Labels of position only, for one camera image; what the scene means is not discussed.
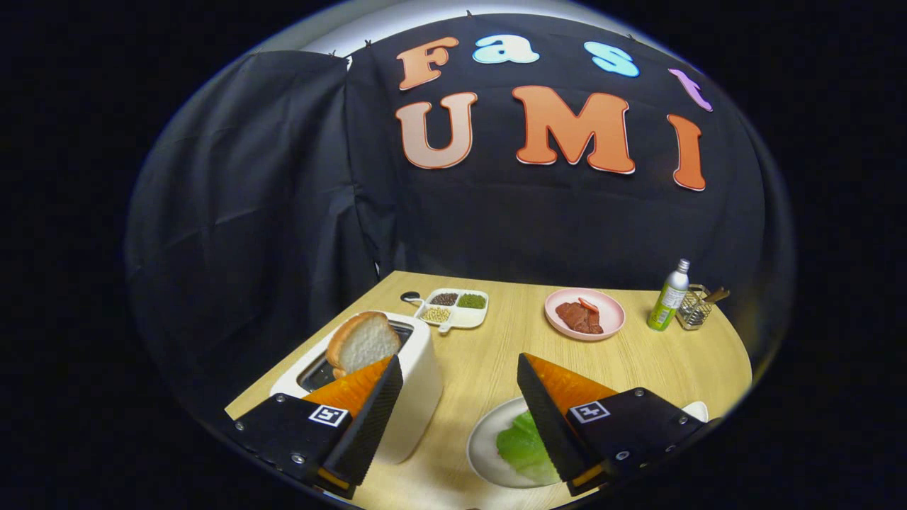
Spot pink plate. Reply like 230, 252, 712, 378
544, 288, 626, 342

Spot green lettuce leaf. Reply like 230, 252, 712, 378
495, 409, 560, 487

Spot wire utensil holder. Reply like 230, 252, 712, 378
675, 284, 713, 332

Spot white round plate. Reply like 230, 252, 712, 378
466, 395, 568, 489

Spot brown meat pieces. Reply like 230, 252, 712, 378
555, 301, 604, 335

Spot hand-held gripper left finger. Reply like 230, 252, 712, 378
225, 354, 405, 500

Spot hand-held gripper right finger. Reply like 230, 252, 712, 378
516, 352, 709, 497

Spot black backdrop cloth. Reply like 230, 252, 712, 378
124, 13, 794, 426

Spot green-label metal bottle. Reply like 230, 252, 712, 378
646, 259, 691, 332

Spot white divided bean dish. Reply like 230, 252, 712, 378
415, 288, 490, 334

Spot brown-crust bread slice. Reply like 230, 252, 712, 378
325, 310, 402, 379

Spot white toaster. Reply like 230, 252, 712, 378
270, 312, 444, 465

